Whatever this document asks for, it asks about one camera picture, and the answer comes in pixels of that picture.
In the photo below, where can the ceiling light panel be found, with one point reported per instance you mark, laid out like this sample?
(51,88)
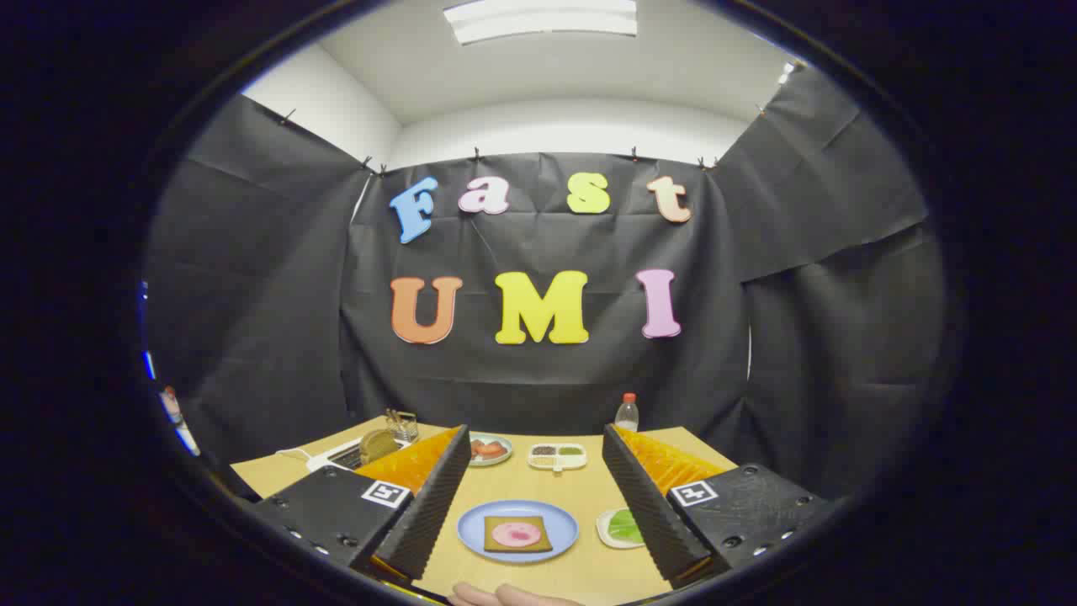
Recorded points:
(538,18)

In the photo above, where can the square brown toast slice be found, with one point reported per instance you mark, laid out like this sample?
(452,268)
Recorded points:
(492,544)

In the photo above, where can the round blue plate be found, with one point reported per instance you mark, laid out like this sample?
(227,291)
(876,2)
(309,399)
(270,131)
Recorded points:
(473,530)

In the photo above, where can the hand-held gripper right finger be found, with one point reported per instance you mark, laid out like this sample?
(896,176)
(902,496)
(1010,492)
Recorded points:
(644,505)

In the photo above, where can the round-topped brown bread slice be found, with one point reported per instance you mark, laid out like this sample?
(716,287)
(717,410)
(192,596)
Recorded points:
(379,446)

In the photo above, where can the clear plastic water bottle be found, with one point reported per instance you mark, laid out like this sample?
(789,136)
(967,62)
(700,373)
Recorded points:
(627,417)

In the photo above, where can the round pale green plate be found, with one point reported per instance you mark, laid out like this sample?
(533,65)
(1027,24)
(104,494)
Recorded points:
(503,459)

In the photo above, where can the white compartment dish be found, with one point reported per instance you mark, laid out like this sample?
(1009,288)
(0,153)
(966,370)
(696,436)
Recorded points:
(572,462)

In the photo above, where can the white toaster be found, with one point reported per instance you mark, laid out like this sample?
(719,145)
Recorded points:
(336,459)

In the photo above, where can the white square plate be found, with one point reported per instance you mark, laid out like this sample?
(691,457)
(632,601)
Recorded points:
(602,528)

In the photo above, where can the brown meat slice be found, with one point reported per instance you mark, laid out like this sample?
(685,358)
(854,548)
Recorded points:
(476,451)

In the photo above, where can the black backdrop cloth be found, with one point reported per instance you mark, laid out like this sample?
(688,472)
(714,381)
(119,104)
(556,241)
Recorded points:
(547,379)

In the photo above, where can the green lettuce leaf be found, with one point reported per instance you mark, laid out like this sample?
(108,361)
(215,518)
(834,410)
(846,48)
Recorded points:
(624,526)

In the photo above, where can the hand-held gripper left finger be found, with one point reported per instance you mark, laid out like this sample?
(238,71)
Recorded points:
(433,505)

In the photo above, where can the red tomato slice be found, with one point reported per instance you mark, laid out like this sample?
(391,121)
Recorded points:
(492,449)

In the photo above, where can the red and white object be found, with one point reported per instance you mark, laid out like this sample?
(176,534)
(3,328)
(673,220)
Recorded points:
(172,408)

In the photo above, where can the pink ham slice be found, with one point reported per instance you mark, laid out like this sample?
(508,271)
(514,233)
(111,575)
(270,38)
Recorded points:
(516,534)

